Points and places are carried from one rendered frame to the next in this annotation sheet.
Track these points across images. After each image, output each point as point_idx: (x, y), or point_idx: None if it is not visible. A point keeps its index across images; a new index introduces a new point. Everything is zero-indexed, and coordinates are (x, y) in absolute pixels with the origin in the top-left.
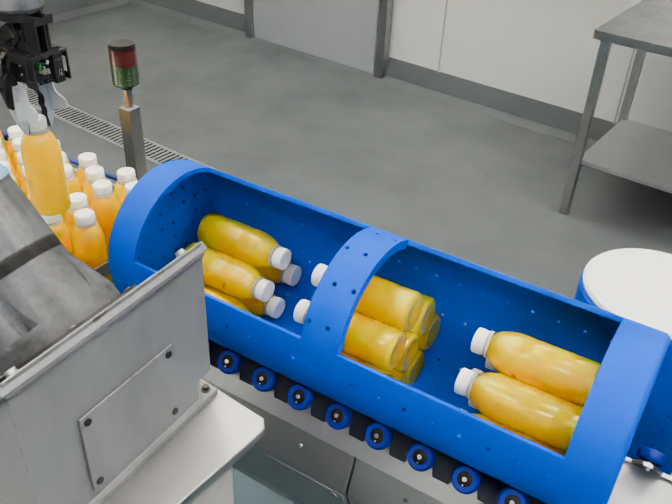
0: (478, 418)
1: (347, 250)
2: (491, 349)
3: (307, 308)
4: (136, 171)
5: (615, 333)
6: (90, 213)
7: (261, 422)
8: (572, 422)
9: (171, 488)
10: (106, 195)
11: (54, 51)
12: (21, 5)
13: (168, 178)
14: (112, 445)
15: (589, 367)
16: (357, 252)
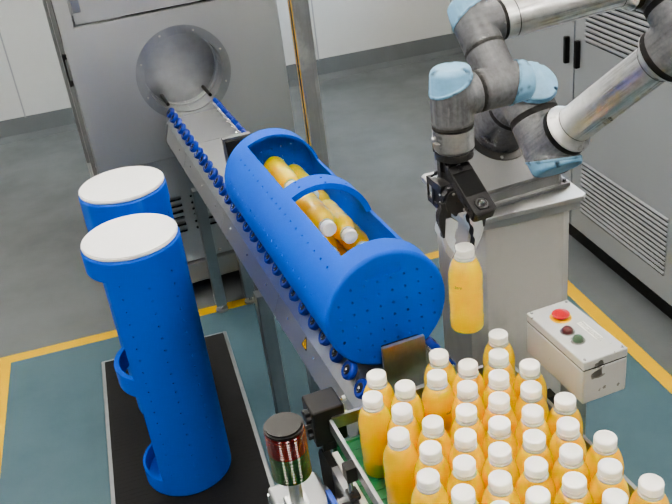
0: (331, 172)
1: (326, 181)
2: (296, 178)
3: (350, 226)
4: None
5: (267, 135)
6: (433, 351)
7: (423, 175)
8: (298, 165)
9: None
10: None
11: (437, 172)
12: (454, 134)
13: (382, 241)
14: None
15: (275, 157)
16: (323, 179)
